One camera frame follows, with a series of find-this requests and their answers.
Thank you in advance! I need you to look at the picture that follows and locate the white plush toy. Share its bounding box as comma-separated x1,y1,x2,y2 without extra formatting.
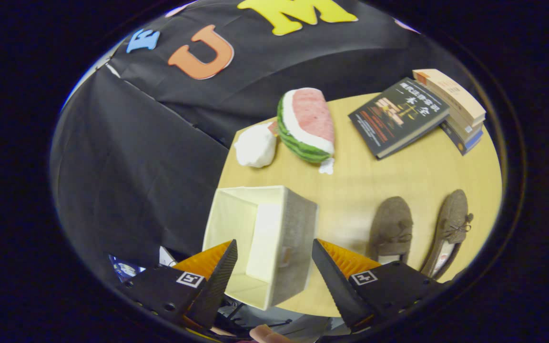
234,123,278,168

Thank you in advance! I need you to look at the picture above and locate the black cover book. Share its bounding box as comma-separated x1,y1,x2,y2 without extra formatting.
348,78,450,160

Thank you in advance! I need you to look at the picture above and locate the brown knit shoe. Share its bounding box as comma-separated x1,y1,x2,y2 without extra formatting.
420,189,474,281
369,196,414,265

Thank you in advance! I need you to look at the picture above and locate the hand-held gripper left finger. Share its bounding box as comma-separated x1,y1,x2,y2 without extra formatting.
115,239,238,330

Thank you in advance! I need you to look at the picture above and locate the beige fabric storage box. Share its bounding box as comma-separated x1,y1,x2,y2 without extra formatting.
202,185,319,311

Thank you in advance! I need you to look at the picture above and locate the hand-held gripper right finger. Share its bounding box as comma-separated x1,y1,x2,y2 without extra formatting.
311,238,449,333

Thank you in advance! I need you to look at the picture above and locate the grey white book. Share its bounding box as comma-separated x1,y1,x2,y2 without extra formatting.
446,113,485,142

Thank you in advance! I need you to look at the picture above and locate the blue cover book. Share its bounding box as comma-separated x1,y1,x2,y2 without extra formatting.
439,121,484,156

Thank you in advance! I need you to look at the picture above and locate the watermelon slice plush toy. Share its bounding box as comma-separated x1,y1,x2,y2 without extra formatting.
276,87,336,165

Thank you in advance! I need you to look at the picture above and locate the beige cover book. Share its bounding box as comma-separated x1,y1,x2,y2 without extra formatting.
412,69,487,127

